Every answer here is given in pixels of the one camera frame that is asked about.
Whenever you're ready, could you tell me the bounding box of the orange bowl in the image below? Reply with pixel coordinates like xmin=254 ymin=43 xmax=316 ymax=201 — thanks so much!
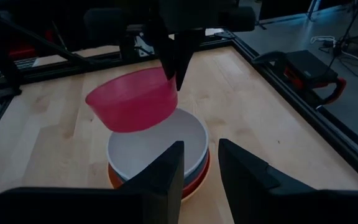
xmin=107 ymin=160 xmax=213 ymax=203

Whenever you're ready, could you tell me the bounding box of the black tripod stand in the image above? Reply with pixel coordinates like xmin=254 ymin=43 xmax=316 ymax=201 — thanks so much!
xmin=321 ymin=0 xmax=358 ymax=57

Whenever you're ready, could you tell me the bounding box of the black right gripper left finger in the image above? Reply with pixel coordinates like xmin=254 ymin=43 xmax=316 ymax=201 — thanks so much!
xmin=0 ymin=140 xmax=185 ymax=224

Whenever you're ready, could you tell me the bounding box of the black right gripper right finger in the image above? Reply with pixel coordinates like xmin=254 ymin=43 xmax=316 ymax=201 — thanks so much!
xmin=218 ymin=138 xmax=358 ymax=224

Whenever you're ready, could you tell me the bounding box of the red background object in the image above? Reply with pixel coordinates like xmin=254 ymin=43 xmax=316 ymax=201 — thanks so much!
xmin=0 ymin=45 xmax=37 ymax=62

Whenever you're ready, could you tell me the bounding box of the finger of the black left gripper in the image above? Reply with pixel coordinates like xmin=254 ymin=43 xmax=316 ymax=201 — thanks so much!
xmin=174 ymin=29 xmax=206 ymax=92
xmin=152 ymin=18 xmax=177 ymax=81

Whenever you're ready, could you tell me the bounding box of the white floor cable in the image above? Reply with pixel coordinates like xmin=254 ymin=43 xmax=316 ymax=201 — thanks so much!
xmin=309 ymin=35 xmax=358 ymax=67

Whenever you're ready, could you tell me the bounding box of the black table edge frame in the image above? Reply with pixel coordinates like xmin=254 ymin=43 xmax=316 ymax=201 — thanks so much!
xmin=0 ymin=30 xmax=358 ymax=190

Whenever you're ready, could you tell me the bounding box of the white bowl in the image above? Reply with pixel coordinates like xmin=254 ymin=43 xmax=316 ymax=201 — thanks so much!
xmin=106 ymin=108 xmax=209 ymax=182

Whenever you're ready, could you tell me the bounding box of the red bowl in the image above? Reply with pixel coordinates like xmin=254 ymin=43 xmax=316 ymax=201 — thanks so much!
xmin=108 ymin=152 xmax=212 ymax=200

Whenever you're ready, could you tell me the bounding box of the black case with red handle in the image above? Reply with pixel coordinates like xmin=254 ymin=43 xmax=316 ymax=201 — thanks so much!
xmin=252 ymin=49 xmax=347 ymax=108

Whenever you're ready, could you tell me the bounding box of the pink bowl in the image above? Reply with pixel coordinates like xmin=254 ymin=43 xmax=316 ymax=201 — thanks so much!
xmin=85 ymin=67 xmax=179 ymax=134

